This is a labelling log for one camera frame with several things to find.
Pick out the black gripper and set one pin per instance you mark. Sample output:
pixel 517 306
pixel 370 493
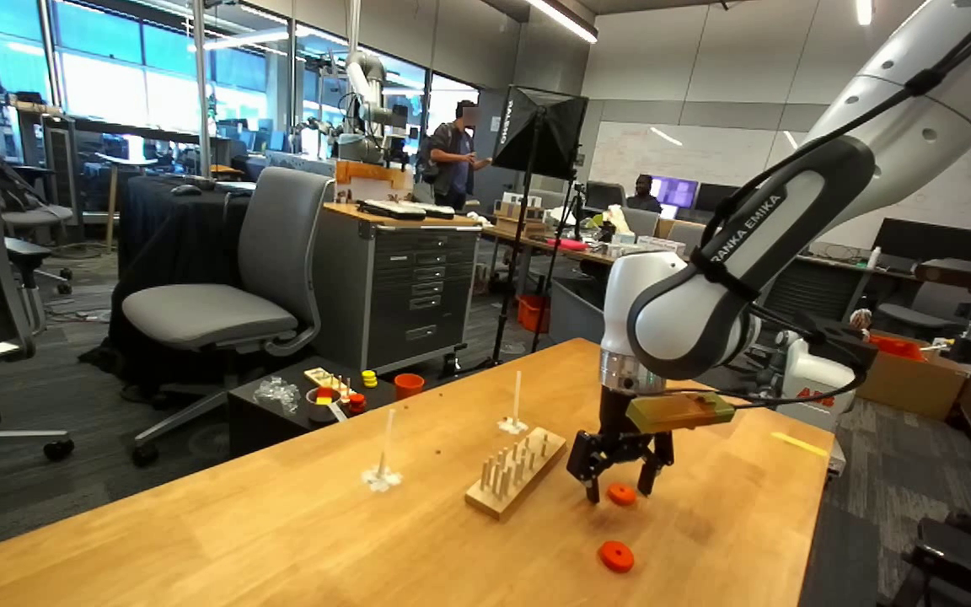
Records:
pixel 617 439

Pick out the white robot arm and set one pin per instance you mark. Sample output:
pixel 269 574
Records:
pixel 901 118

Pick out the white ABB robot base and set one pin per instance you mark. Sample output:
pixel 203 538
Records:
pixel 815 388

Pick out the wooden peg board platform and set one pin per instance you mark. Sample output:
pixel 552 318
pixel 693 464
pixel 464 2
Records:
pixel 506 476

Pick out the white stand with rod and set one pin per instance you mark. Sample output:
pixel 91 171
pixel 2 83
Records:
pixel 512 422

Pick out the orange bowl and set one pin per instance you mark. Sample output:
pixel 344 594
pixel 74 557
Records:
pixel 409 384

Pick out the clear stand with rod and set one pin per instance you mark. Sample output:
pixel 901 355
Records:
pixel 381 474

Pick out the grey drawer cabinet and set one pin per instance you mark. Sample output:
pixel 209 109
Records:
pixel 393 291

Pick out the black low side table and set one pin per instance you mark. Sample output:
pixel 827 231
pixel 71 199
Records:
pixel 299 399

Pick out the cardboard box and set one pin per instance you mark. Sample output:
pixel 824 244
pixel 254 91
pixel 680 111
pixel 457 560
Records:
pixel 918 384

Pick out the standing person dark shirt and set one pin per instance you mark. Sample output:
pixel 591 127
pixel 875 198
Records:
pixel 448 156

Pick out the grey office chair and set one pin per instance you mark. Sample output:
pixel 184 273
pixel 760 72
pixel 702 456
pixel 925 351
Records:
pixel 269 312

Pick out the wrist camera wooden mount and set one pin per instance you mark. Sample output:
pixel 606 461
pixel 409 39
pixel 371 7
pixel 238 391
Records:
pixel 680 408

